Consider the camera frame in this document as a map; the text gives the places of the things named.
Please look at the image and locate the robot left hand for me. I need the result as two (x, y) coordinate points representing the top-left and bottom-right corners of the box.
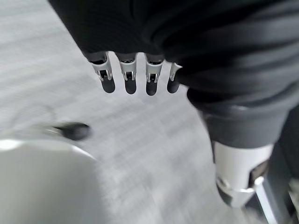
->
(48, 0), (299, 209)

